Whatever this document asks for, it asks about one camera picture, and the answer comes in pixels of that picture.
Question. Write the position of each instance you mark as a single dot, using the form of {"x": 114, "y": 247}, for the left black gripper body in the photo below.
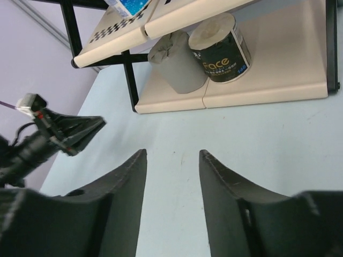
{"x": 22, "y": 158}

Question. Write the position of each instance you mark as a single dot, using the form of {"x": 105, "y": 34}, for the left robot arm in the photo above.
{"x": 56, "y": 132}

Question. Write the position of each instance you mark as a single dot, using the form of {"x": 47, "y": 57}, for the grey paper roll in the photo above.
{"x": 175, "y": 62}

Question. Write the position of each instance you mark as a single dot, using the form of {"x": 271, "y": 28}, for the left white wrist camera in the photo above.
{"x": 30, "y": 104}

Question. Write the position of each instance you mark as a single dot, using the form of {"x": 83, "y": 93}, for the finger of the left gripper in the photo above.
{"x": 73, "y": 133}

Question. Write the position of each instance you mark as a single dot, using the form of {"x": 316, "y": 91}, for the white roll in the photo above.
{"x": 220, "y": 48}

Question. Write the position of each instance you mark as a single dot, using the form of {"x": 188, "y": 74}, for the beige three-tier shelf rack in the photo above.
{"x": 293, "y": 50}

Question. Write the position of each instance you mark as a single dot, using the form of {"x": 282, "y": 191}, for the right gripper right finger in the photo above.
{"x": 245, "y": 219}

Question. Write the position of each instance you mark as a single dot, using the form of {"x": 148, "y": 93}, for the blue-wrapped roll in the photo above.
{"x": 128, "y": 9}

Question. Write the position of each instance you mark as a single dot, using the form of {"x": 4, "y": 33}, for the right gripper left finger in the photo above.
{"x": 101, "y": 218}

